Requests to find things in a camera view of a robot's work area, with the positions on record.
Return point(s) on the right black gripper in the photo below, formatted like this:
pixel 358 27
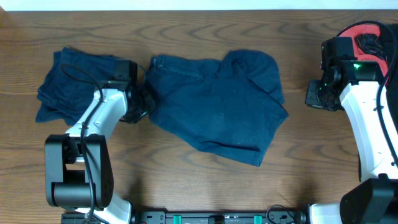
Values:
pixel 313 101

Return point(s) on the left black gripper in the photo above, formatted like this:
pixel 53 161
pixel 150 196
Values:
pixel 145 93

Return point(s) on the navy blue shorts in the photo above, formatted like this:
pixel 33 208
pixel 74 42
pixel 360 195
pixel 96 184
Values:
pixel 230 107

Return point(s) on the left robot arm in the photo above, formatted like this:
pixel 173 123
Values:
pixel 78 173

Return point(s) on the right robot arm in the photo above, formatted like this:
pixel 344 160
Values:
pixel 355 87

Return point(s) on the red cloth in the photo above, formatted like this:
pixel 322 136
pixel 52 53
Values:
pixel 367 44

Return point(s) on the black garment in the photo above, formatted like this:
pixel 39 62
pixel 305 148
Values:
pixel 392 83

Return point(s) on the folded navy blue garment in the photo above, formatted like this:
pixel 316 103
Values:
pixel 68 88

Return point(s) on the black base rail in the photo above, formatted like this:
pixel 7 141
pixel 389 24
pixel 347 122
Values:
pixel 271 216

